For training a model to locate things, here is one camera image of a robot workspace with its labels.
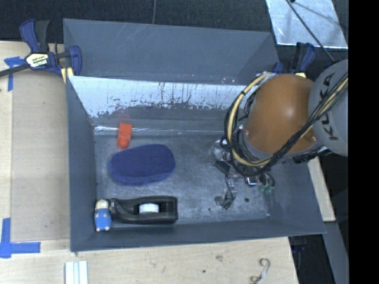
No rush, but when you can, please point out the grey metal bin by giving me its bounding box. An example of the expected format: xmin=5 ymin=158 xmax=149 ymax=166
xmin=62 ymin=18 xmax=327 ymax=253

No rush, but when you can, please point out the black tape dispenser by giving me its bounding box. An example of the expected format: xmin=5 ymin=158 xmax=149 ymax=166
xmin=109 ymin=196 xmax=179 ymax=225

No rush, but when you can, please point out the grey metal hook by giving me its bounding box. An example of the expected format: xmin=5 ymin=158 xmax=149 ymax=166
xmin=249 ymin=257 xmax=272 ymax=284

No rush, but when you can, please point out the blue oval sponge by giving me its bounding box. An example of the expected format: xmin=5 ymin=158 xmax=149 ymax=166
xmin=107 ymin=144 xmax=176 ymax=186

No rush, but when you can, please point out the small orange plastic piece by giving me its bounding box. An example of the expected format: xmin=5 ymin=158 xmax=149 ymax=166
xmin=117 ymin=122 xmax=133 ymax=150

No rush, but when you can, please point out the blue toy figure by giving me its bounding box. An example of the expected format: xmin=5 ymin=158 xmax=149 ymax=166
xmin=94 ymin=199 xmax=113 ymax=233

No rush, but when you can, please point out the pale wood board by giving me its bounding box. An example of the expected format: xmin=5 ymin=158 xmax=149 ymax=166
xmin=10 ymin=69 xmax=72 ymax=243

